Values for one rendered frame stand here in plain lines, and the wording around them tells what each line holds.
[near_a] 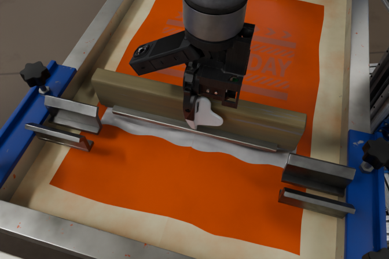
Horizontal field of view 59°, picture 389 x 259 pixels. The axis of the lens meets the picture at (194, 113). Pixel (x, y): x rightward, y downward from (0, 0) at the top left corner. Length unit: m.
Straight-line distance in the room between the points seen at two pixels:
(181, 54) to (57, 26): 2.04
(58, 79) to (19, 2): 2.10
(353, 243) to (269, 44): 0.44
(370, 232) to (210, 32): 0.35
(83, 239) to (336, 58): 0.60
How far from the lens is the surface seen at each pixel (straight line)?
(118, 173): 0.60
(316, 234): 0.58
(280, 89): 0.71
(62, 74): 0.70
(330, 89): 0.74
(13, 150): 0.63
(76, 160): 0.63
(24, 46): 2.40
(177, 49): 0.45
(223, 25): 0.40
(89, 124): 0.62
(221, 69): 0.47
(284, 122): 0.54
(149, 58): 0.48
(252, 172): 0.60
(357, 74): 0.74
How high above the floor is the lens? 1.48
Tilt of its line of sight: 54 degrees down
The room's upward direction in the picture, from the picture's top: straight up
